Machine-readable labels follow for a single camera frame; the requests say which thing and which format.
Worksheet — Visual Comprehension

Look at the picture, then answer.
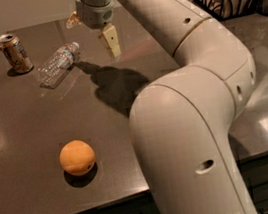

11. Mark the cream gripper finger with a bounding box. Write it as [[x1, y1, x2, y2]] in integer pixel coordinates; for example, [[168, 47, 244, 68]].
[[65, 11, 81, 29], [99, 23, 122, 61]]

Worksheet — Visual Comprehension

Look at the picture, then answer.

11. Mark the clear plastic water bottle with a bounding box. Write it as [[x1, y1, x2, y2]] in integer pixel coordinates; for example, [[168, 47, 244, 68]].
[[38, 41, 80, 89]]

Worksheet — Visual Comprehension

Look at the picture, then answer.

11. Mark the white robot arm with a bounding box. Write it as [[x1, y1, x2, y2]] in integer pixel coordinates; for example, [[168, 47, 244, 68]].
[[68, 0, 258, 214]]

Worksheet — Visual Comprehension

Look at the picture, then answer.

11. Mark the brown soda can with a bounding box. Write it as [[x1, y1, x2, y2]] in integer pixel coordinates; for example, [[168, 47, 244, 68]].
[[0, 33, 34, 74]]

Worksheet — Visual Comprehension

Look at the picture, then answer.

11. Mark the orange fruit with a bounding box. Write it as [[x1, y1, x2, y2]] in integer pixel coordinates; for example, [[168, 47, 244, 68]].
[[59, 140, 96, 177]]

